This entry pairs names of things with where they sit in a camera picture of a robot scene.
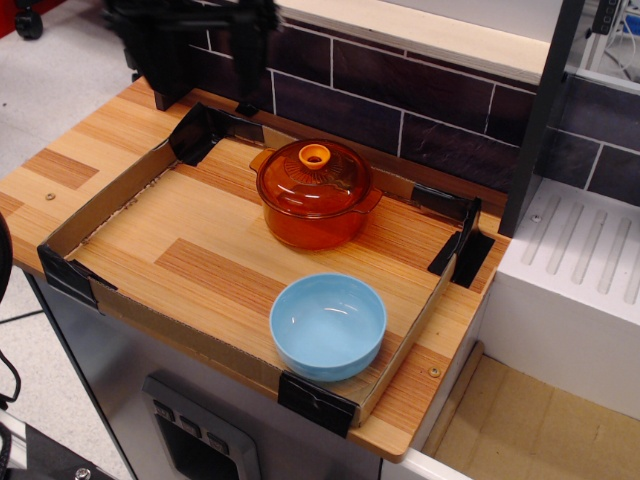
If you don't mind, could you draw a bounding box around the white toy sink drainboard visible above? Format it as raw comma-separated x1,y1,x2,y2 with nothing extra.
479,180,639,418

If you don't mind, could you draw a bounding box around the light blue bowl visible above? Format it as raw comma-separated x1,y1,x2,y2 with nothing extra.
269,273,387,382

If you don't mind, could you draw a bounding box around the light wooden shelf board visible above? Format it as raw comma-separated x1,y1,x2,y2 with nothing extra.
277,0,550,85

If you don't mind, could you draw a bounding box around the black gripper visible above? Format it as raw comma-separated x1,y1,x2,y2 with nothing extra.
105,1,280,97

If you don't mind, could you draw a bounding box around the dark grey left shelf post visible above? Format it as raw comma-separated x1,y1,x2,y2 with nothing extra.
150,76,193,111

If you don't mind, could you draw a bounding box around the orange glass pot lid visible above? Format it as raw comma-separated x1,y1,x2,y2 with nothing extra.
250,139,374,218

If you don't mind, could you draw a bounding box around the dark grey right shelf post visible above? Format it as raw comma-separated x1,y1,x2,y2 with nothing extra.
498,1,584,238

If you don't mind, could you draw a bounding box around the orange glass pot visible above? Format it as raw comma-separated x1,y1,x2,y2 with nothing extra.
249,139,384,252

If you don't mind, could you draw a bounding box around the grey oven control panel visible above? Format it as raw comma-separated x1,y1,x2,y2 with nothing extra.
142,376,262,479

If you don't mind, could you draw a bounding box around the dark grey shelf post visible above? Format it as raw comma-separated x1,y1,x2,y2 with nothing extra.
150,76,193,111
498,1,584,238

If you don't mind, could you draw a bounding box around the cardboard fence with black tape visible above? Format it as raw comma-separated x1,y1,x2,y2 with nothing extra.
38,104,506,436

